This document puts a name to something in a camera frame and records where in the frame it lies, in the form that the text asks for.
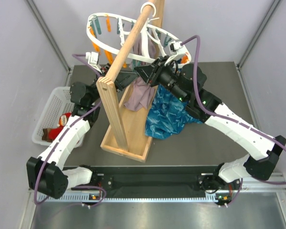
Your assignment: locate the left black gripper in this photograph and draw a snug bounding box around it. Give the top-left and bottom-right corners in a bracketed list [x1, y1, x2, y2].
[89, 63, 139, 104]

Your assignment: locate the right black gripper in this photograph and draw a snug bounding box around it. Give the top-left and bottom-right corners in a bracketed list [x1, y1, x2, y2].
[134, 56, 188, 104]

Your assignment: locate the white oval clip hanger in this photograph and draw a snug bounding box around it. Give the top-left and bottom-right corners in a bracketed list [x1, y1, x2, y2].
[86, 0, 192, 68]

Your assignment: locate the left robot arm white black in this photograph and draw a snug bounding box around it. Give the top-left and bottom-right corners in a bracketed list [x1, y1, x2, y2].
[26, 81, 101, 205]

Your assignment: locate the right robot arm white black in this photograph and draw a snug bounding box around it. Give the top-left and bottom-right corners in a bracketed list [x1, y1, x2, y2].
[134, 57, 286, 189]

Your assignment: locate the mauve cloth on hanger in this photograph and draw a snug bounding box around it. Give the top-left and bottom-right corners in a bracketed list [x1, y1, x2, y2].
[124, 37, 156, 112]

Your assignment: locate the blue patterned cloth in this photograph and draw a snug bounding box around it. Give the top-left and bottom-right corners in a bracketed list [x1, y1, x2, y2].
[145, 85, 202, 140]

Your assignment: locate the wooden drying rack stand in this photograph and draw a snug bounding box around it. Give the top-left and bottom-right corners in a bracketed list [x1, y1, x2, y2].
[96, 0, 165, 163]

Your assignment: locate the white perforated plastic basket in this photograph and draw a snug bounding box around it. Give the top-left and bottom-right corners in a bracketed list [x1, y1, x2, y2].
[31, 86, 74, 146]

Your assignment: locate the red santa christmas sock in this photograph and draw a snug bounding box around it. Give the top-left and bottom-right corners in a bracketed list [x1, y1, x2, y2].
[41, 113, 71, 142]

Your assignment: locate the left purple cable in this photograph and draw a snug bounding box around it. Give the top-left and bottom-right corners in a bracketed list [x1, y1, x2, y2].
[33, 53, 107, 208]

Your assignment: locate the purple cable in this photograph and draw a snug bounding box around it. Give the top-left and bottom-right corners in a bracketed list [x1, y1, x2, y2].
[33, 53, 107, 208]
[181, 35, 286, 208]

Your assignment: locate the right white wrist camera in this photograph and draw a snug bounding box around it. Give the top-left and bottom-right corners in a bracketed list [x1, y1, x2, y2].
[165, 41, 187, 65]

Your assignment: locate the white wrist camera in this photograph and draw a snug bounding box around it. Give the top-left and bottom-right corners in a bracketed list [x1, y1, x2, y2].
[85, 52, 101, 72]
[165, 41, 187, 65]

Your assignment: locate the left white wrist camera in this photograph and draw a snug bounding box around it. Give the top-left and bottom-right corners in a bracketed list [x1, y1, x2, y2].
[85, 52, 101, 72]

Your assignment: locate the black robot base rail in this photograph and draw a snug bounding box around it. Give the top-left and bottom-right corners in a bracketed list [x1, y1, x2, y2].
[81, 166, 240, 199]

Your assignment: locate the grey slotted cable duct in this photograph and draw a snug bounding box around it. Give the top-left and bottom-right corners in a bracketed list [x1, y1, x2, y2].
[38, 192, 220, 203]

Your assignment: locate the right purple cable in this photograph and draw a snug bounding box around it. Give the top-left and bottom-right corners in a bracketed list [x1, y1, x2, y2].
[181, 35, 286, 208]

